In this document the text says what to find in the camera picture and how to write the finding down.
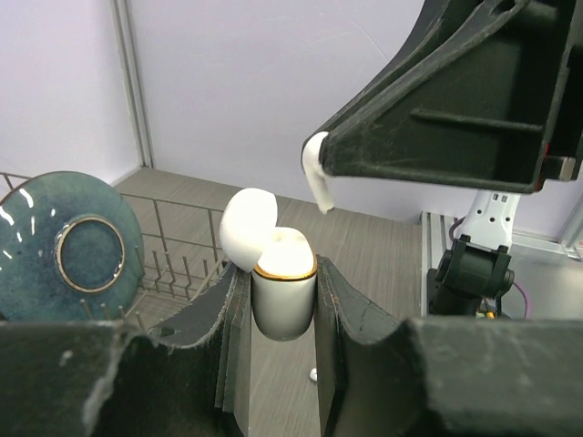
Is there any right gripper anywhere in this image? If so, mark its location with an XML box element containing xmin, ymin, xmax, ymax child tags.
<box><xmin>319</xmin><ymin>1</ymin><xmax>582</xmax><ymax>194</ymax></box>

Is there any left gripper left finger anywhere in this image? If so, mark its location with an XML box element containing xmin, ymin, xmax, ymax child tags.
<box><xmin>1</xmin><ymin>265</ymin><xmax>251</xmax><ymax>436</ymax></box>

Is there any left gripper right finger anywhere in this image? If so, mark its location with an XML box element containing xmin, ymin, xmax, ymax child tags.
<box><xmin>313</xmin><ymin>257</ymin><xmax>582</xmax><ymax>436</ymax></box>

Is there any small white charging case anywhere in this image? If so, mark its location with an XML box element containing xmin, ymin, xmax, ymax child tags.
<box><xmin>219</xmin><ymin>188</ymin><xmax>318</xmax><ymax>341</ymax></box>

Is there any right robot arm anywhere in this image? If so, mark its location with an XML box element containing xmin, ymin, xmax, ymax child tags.
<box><xmin>302</xmin><ymin>1</ymin><xmax>582</xmax><ymax>315</ymax></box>

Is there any large teal plate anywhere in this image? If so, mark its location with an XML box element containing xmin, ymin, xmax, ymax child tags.
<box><xmin>1</xmin><ymin>171</ymin><xmax>144</xmax><ymax>322</ymax></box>

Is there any wire dish rack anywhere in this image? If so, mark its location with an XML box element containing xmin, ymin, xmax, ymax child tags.
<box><xmin>1</xmin><ymin>172</ymin><xmax>226</xmax><ymax>329</ymax></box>

